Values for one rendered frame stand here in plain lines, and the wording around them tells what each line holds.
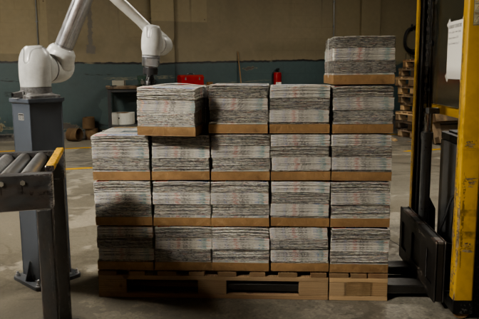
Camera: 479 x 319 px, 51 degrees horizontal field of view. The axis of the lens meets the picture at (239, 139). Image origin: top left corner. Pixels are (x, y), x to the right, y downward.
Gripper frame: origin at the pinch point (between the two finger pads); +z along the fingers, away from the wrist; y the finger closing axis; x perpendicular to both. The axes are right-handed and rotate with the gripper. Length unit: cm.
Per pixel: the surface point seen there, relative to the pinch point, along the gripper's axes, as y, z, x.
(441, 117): 522, 32, -323
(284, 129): -17, 5, -70
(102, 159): -18.6, 26.0, 17.2
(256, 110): -17, -4, -56
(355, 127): -17, 1, -103
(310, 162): -17, 20, -83
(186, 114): -26.4, 0.2, -23.9
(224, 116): -17.3, 0.5, -41.0
